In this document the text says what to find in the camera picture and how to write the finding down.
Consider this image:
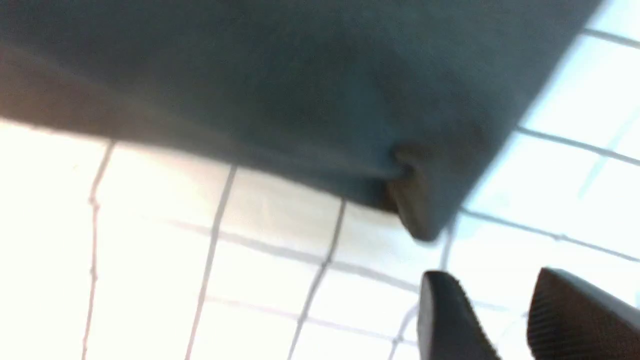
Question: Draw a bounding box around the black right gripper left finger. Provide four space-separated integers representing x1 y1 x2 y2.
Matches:
416 270 500 360

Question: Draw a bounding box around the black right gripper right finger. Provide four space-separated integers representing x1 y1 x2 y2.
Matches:
526 268 640 360

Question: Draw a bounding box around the gray long-sleeve top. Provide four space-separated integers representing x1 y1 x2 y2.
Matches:
0 0 601 242

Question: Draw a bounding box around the white grid mat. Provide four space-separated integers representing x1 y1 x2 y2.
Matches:
1 0 639 360

